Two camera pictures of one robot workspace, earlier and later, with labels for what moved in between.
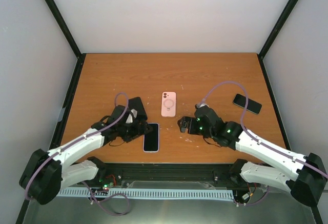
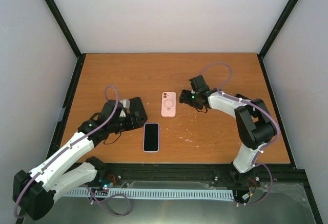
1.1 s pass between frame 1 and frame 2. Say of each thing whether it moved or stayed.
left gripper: moved
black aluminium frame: stayed
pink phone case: stayed
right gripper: moved
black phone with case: stayed
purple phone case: stayed
